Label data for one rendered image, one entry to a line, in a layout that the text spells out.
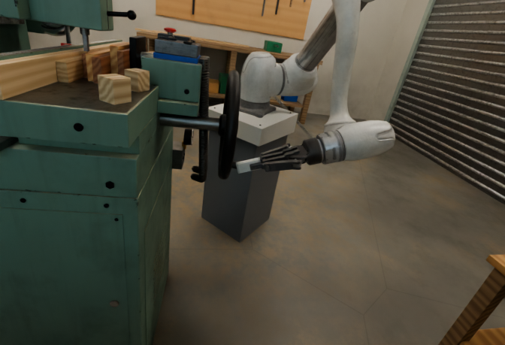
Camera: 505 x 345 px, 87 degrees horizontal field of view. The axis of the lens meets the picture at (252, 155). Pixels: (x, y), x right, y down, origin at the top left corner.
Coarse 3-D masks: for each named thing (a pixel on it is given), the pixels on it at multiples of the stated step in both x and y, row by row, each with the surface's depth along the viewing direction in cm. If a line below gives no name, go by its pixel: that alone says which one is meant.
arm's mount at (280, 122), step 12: (216, 108) 131; (240, 120) 120; (252, 120) 122; (264, 120) 124; (276, 120) 126; (288, 120) 132; (240, 132) 122; (252, 132) 118; (264, 132) 117; (276, 132) 126; (288, 132) 137
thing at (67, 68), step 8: (80, 56) 59; (56, 64) 52; (64, 64) 52; (72, 64) 54; (80, 64) 57; (64, 72) 52; (72, 72) 54; (80, 72) 58; (64, 80) 53; (72, 80) 55
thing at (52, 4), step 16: (32, 0) 53; (48, 0) 54; (64, 0) 54; (80, 0) 54; (96, 0) 54; (32, 16) 54; (48, 16) 55; (64, 16) 55; (80, 16) 55; (96, 16) 56; (80, 32) 59
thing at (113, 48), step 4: (112, 44) 59; (116, 44) 60; (120, 44) 61; (124, 44) 62; (128, 44) 64; (112, 48) 58; (116, 48) 58; (120, 48) 60; (124, 48) 62; (112, 52) 59; (116, 52) 59; (112, 56) 59; (116, 56) 59; (112, 60) 59; (116, 60) 59; (112, 64) 60; (116, 64) 60; (112, 68) 60; (116, 68) 60; (112, 72) 60; (116, 72) 60
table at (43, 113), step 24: (24, 96) 43; (48, 96) 44; (72, 96) 46; (96, 96) 48; (144, 96) 53; (0, 120) 41; (24, 120) 41; (48, 120) 42; (72, 120) 42; (96, 120) 43; (120, 120) 43; (144, 120) 53; (96, 144) 44; (120, 144) 45
